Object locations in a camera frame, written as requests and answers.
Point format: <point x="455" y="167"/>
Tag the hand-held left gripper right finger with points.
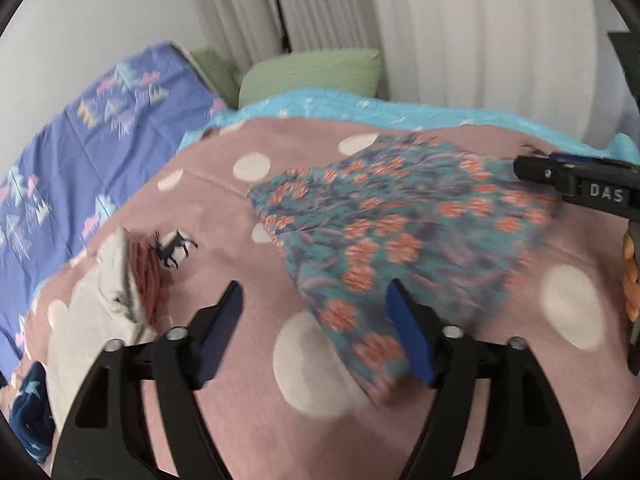
<point x="410" y="337"/>

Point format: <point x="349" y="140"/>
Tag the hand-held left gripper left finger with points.
<point x="220" y="332"/>

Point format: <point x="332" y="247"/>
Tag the person's right hand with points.
<point x="631" y="285"/>

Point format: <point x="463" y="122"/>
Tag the navy star print cloth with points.
<point x="31" y="410"/>

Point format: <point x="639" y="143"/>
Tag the white and pink garment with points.
<point x="95" y="320"/>

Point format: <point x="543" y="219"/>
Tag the light blue blanket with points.
<point x="350" y="107"/>

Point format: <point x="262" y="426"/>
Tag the teal floral cloth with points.
<point x="400" y="220"/>

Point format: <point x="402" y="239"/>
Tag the large green pillow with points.
<point x="310" y="77"/>

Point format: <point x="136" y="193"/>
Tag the small green pillow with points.
<point x="215" y="72"/>

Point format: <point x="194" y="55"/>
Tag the white curtain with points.
<point x="475" y="35"/>

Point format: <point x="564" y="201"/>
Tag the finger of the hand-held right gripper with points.
<point x="542" y="174"/>

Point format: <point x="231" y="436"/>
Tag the blue patterned quilt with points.
<point x="75" y="150"/>

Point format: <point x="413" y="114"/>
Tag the pink polka dot blanket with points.
<point x="225" y="240"/>

